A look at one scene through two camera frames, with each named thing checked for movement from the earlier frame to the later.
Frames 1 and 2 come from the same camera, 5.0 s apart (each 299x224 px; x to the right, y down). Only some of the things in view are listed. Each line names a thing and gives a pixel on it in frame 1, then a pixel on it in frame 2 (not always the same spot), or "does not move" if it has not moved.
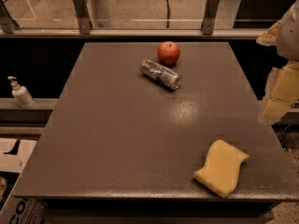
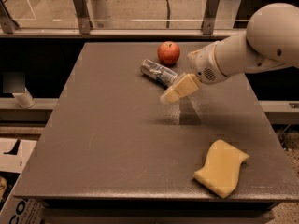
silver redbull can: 163,76 does not move
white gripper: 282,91 -> 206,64
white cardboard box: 14,155 does not move
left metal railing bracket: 7,22 does not move
